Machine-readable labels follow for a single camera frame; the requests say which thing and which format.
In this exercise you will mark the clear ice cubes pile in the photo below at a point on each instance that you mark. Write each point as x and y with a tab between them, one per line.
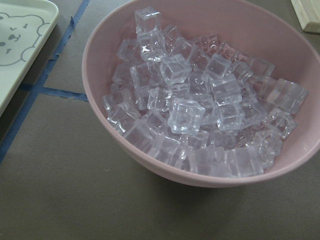
199	105

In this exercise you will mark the pink bowl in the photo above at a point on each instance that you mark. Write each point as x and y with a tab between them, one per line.
248	28

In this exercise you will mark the cream bear tray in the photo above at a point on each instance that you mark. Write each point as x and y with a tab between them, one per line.
25	26

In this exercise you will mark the wooden cutting board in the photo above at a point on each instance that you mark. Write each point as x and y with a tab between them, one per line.
308	14

